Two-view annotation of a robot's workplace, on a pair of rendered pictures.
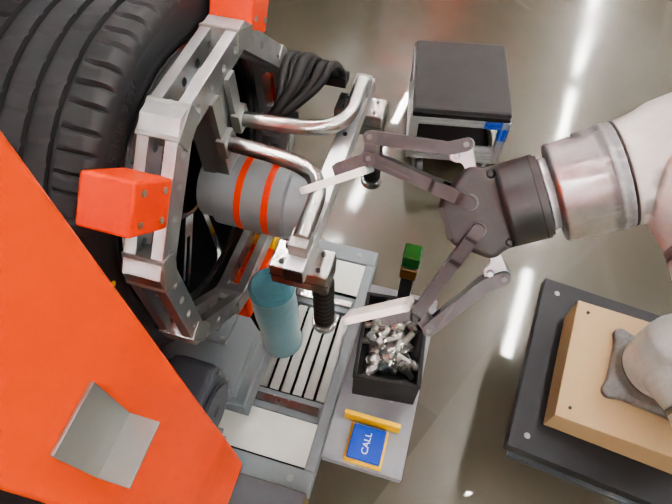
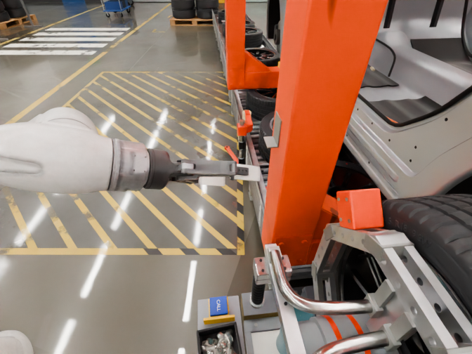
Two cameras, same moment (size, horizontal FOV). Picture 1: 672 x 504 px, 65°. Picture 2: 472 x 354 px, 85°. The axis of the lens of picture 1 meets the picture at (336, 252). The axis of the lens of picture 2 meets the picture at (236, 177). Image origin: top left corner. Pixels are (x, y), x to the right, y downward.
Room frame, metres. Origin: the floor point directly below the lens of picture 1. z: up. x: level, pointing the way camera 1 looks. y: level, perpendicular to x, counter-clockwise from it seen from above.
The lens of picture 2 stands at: (0.69, -0.17, 1.54)
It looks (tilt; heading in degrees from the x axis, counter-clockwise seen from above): 41 degrees down; 158
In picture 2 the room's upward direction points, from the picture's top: straight up
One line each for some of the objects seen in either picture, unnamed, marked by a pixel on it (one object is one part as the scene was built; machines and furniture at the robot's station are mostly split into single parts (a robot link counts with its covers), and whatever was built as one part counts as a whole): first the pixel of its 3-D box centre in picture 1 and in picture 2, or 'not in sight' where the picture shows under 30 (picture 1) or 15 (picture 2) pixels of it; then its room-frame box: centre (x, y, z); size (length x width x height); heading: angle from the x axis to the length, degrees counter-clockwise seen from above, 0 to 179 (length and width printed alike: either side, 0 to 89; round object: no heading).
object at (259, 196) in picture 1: (264, 194); (341, 348); (0.61, 0.13, 0.85); 0.21 x 0.14 x 0.14; 74
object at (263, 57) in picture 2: not in sight; (256, 62); (-2.69, 1.55, 0.39); 0.66 x 0.66 x 0.24
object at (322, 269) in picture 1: (303, 266); (272, 269); (0.41, 0.05, 0.93); 0.09 x 0.05 x 0.05; 74
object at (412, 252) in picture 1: (412, 256); not in sight; (0.61, -0.17, 0.64); 0.04 x 0.04 x 0.04; 74
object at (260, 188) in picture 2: not in sight; (247, 142); (-1.04, 0.66, 0.28); 2.47 x 0.09 x 0.22; 164
